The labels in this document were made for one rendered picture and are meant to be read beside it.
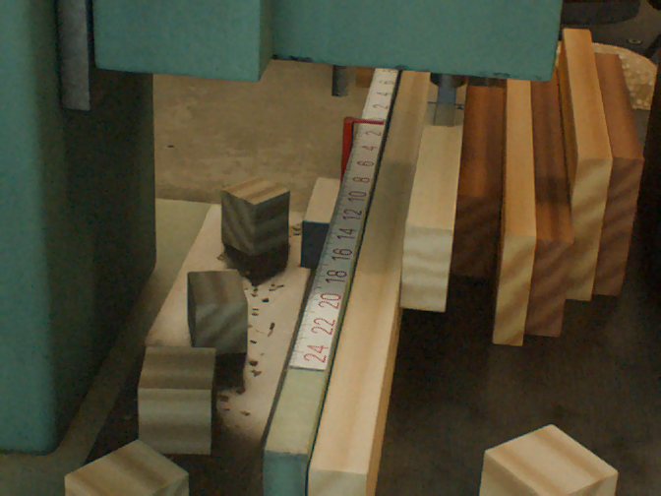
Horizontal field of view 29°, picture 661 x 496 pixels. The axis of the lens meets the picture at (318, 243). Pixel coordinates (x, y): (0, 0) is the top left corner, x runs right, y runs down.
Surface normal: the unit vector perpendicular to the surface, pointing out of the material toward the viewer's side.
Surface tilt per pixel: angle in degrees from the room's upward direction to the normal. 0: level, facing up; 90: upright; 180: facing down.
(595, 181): 90
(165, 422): 90
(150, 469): 0
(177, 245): 0
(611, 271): 90
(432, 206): 0
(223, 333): 90
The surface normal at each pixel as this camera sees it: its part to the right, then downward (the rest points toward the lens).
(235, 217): -0.69, 0.30
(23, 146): 0.13, 0.45
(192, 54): -0.14, 0.44
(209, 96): 0.04, -0.89
